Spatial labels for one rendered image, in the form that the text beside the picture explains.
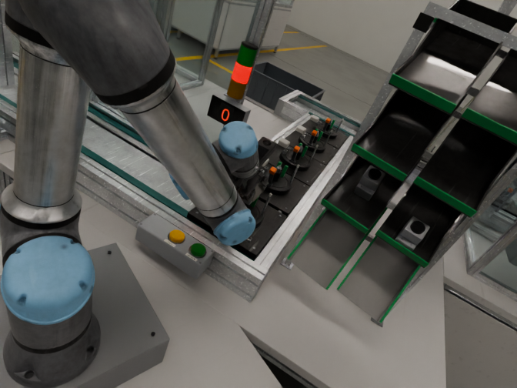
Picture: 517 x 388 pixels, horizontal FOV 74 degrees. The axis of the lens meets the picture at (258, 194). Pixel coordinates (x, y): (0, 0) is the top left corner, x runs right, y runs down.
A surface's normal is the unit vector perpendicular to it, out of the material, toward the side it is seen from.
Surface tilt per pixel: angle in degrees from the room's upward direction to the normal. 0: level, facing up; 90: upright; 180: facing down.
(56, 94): 90
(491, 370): 90
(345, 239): 45
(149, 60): 70
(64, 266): 8
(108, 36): 76
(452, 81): 25
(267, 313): 0
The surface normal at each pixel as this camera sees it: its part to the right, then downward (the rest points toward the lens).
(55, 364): 0.48, 0.40
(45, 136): 0.27, 0.63
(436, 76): 0.05, -0.56
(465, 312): -0.42, 0.41
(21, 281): 0.37, -0.66
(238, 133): -0.04, -0.29
